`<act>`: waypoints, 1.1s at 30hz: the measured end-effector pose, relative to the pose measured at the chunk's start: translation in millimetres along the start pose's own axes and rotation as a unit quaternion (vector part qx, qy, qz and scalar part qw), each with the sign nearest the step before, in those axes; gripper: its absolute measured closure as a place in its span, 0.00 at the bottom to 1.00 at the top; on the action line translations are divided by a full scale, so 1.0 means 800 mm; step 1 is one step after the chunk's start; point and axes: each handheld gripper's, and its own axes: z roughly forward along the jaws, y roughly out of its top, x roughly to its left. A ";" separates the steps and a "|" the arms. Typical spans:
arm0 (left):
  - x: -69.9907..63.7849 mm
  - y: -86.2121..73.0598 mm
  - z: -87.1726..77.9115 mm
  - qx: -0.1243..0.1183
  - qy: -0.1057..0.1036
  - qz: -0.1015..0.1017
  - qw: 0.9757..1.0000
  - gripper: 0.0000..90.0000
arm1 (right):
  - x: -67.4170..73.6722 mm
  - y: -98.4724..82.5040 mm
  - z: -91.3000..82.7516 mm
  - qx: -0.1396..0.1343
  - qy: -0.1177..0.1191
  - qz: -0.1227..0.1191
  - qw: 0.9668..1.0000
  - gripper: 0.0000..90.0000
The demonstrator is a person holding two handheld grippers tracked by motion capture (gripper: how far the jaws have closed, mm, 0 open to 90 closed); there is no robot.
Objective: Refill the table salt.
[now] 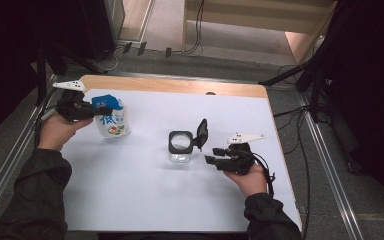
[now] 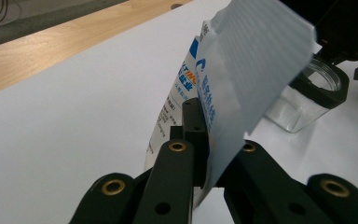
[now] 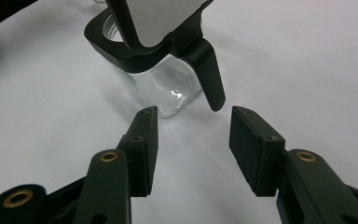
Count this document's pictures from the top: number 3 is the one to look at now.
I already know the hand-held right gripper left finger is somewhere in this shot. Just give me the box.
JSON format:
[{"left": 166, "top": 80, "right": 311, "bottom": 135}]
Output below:
[{"left": 73, "top": 105, "right": 159, "bottom": 224}]

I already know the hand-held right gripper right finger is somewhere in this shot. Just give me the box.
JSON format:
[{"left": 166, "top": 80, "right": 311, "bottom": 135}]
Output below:
[{"left": 228, "top": 105, "right": 358, "bottom": 224}]

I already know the glass jar with black lid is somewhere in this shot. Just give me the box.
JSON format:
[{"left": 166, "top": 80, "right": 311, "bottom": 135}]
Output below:
[{"left": 83, "top": 0, "right": 227, "bottom": 119}]

